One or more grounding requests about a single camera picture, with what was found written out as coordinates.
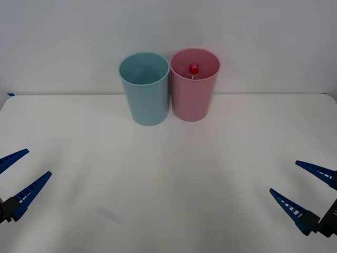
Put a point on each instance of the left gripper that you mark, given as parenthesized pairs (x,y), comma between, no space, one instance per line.
(1,210)

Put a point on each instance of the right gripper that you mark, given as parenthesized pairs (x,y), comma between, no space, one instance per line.
(329,218)

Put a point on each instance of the small clear bottle red cap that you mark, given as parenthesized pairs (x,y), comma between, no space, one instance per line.
(193,69)

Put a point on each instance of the pink plastic bin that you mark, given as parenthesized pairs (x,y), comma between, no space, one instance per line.
(193,100)

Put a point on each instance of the pale blue plastic bin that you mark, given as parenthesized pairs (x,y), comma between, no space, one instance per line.
(147,102)

